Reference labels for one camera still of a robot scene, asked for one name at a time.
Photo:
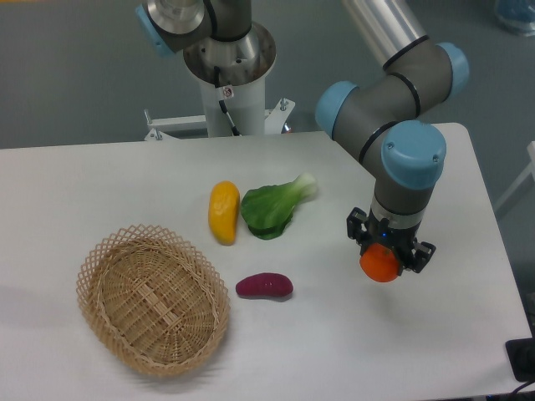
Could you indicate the yellow mango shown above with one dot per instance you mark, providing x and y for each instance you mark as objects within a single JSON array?
[{"x": 223, "y": 211}]

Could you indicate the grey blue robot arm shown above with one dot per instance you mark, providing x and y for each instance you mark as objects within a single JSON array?
[{"x": 379, "y": 126}]

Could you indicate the blue object top right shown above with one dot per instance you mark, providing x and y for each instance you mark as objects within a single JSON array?
[{"x": 517, "y": 16}]

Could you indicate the woven wicker basket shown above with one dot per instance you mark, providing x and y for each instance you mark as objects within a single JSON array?
[{"x": 154, "y": 300}]

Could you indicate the green bok choy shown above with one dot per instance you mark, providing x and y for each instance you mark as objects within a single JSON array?
[{"x": 268, "y": 210}]

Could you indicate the black device at table edge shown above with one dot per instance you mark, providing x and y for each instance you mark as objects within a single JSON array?
[{"x": 520, "y": 353}]

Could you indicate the orange fruit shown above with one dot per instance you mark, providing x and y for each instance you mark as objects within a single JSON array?
[{"x": 379, "y": 263}]

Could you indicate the white frame right edge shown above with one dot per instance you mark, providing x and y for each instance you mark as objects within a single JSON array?
[{"x": 519, "y": 187}]

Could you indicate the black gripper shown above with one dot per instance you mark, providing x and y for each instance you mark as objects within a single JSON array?
[{"x": 411, "y": 254}]

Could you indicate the purple sweet potato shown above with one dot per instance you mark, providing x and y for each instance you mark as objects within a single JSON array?
[{"x": 265, "y": 284}]

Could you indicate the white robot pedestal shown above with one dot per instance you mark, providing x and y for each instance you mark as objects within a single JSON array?
[{"x": 232, "y": 80}]

